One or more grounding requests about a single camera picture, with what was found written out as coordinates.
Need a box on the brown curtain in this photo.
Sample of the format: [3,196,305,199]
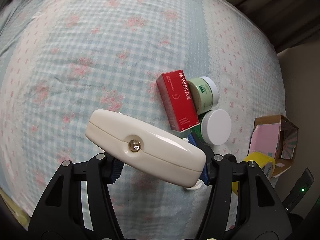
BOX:
[226,0,319,53]

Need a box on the white glossy rectangular case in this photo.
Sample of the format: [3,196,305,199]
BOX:
[85,109,206,188]

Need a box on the green striped white-lid jar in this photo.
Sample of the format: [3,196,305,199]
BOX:
[191,109,232,146]

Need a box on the white supplement bottle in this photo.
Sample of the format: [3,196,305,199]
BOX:
[184,134,206,191]

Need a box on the yellow tape roll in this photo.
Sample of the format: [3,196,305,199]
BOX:
[243,152,276,180]

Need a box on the light green cream jar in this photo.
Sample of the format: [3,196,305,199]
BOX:
[187,76,220,115]

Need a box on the brown cardboard box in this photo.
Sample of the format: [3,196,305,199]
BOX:
[248,115,298,178]

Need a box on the red Marubi box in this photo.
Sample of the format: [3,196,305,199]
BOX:
[156,69,199,133]

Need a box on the floral checkered bed sheet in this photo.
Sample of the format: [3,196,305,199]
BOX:
[0,0,287,233]

